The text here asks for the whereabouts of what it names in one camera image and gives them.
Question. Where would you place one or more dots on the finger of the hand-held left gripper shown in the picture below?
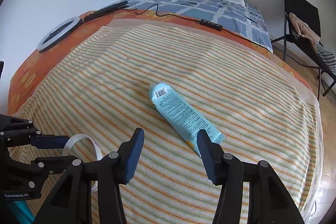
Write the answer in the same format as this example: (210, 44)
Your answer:
(60, 163)
(50, 142)

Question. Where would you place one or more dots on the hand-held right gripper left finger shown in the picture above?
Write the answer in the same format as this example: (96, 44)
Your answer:
(134, 158)

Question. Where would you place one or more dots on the orange patterned bed sheet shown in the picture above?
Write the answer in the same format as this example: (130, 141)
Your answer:
(29, 69)

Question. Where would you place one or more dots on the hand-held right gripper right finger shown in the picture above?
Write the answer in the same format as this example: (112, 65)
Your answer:
(207, 161)

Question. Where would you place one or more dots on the beige blanket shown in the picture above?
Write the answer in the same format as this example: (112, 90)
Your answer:
(183, 27)

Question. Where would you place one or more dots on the light blue tube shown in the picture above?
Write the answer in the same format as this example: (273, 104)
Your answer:
(178, 111)

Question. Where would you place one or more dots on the grey striped cloth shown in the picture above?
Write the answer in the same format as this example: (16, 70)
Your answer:
(326, 56)

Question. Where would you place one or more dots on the blue plaid sheet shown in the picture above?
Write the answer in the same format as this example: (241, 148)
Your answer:
(210, 11)

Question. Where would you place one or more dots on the black folding chair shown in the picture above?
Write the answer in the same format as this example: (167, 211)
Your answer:
(302, 3)

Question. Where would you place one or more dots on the pink cloth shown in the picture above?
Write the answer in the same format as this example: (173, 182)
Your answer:
(302, 26)

